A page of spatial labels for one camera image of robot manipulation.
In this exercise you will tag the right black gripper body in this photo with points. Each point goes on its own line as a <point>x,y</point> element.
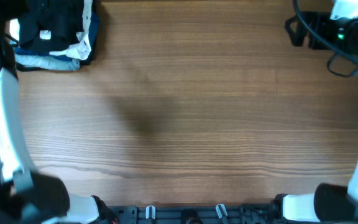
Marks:
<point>339,32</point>

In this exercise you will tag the black t-shirt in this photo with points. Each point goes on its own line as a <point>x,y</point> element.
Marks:
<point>50,25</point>

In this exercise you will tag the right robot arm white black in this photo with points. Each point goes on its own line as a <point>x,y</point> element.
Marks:
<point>328,203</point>

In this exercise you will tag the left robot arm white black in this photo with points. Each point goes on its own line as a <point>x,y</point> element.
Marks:
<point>27,195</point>

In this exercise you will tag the dark blue folded garment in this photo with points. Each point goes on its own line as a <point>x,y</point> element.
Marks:
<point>92,34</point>

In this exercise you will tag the white striped folded garment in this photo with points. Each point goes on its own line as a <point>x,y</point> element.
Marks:
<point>55,27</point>

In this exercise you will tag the light grey folded garment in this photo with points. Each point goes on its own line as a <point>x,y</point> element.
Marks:
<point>30,63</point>

